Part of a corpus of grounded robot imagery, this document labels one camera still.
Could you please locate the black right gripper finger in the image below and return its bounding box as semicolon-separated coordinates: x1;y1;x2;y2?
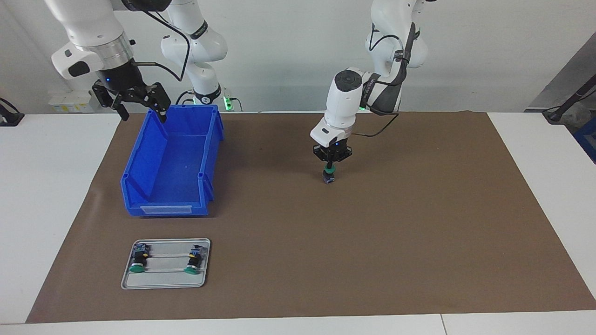
92;80;129;121
140;83;171;124

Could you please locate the white junction box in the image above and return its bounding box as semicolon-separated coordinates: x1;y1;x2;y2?
48;90;101;113

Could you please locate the blue plastic storage bin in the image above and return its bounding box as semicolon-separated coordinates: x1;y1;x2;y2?
120;104;225;218

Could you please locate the brown table mat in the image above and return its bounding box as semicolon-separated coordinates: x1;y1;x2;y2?
26;111;596;324

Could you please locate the silver metal tray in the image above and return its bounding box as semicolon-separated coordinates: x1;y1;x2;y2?
121;238;211;290

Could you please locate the black stand pole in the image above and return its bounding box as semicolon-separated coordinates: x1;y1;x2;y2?
542;74;596;124

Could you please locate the blue crate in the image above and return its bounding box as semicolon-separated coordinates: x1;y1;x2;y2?
574;116;596;164

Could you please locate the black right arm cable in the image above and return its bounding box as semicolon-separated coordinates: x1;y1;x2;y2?
134;9;190;83

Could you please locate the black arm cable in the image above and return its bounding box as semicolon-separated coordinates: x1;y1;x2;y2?
352;21;422;138
134;9;190;83

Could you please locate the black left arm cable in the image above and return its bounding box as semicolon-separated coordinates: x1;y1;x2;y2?
352;21;422;138

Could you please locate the black clamp mount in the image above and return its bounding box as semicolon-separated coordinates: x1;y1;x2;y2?
0;98;25;127

